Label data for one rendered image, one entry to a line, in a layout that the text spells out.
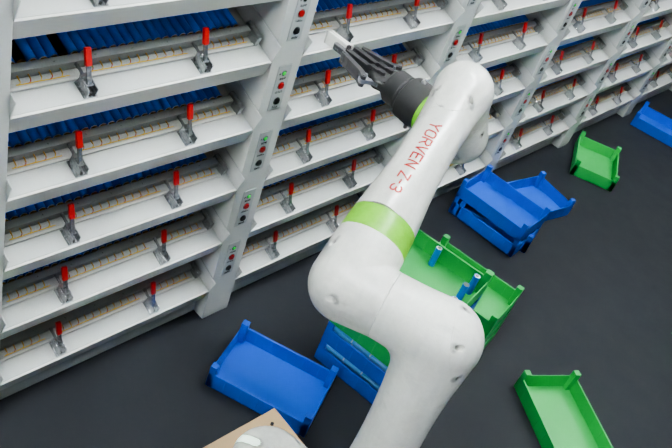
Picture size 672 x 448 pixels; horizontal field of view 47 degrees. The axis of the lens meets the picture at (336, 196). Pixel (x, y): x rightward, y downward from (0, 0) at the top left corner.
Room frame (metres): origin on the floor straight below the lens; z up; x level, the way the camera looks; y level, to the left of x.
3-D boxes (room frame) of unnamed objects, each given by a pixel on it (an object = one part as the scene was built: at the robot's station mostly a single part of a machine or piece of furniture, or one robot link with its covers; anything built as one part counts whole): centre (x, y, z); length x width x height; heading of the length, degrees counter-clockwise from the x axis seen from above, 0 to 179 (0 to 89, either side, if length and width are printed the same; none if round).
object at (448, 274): (1.57, -0.28, 0.44); 0.30 x 0.20 x 0.08; 66
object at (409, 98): (1.38, -0.08, 0.98); 0.09 x 0.06 x 0.12; 147
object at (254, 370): (1.39, -0.01, 0.04); 0.30 x 0.20 x 0.08; 81
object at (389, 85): (1.42, -0.02, 0.98); 0.09 x 0.08 x 0.07; 57
